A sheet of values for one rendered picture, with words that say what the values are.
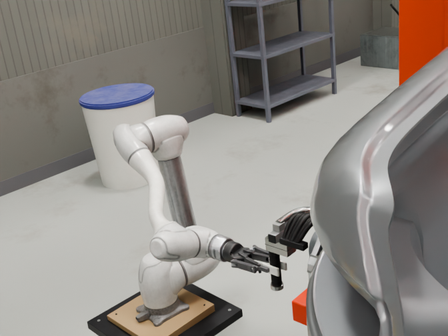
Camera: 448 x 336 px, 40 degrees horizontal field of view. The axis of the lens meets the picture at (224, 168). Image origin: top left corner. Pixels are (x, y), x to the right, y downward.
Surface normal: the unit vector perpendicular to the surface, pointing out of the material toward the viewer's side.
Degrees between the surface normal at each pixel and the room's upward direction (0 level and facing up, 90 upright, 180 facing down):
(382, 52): 90
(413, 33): 90
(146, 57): 90
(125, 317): 2
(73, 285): 0
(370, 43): 90
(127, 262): 0
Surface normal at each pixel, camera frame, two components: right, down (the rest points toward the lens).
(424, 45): -0.66, 0.35
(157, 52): 0.69, 0.21
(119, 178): -0.17, 0.45
